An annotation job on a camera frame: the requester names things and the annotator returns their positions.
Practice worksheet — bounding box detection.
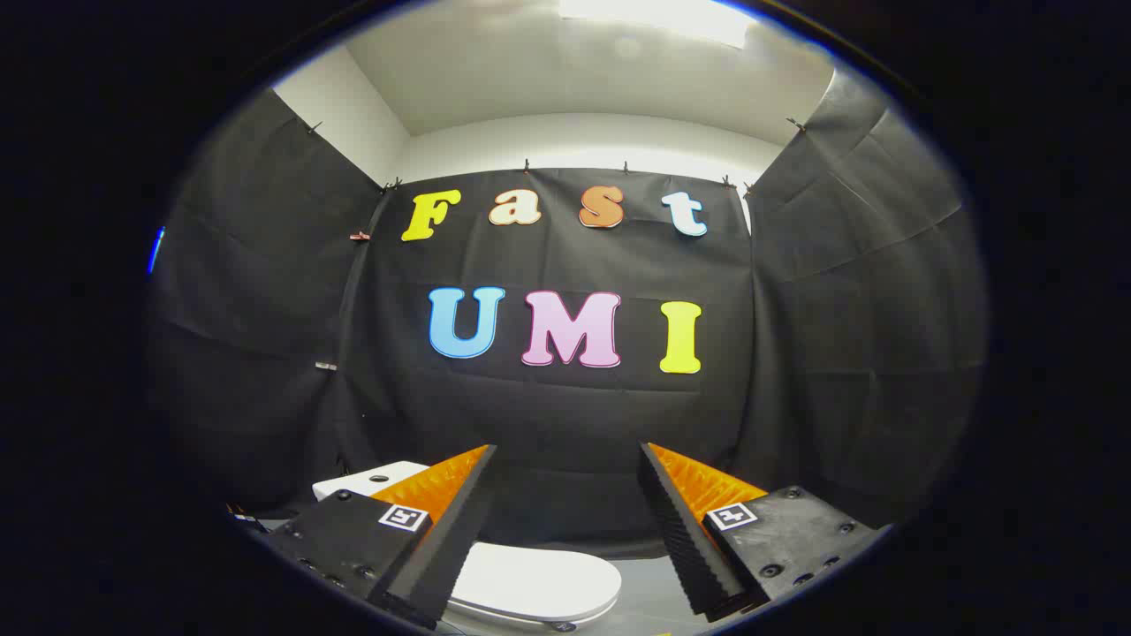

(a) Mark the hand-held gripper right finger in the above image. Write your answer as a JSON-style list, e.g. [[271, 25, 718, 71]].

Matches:
[[638, 442, 889, 624]]

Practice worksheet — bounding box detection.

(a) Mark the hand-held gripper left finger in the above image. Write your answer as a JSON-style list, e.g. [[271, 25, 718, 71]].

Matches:
[[265, 444, 497, 630]]

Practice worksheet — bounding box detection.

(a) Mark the white toilet lid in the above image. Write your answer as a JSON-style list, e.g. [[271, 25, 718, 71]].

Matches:
[[446, 541, 622, 622]]

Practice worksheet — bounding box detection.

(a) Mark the white toilet seat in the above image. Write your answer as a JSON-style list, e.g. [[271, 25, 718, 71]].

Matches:
[[446, 596, 619, 631]]

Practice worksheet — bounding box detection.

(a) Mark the white ceramic toilet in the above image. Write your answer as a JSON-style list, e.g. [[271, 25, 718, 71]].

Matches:
[[312, 461, 622, 632]]

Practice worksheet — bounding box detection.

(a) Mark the black backdrop cloth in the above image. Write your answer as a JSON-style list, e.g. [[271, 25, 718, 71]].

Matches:
[[146, 69, 989, 559]]

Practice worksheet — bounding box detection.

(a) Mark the ceiling light panel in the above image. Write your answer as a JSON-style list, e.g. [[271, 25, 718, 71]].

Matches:
[[558, 0, 759, 49]]

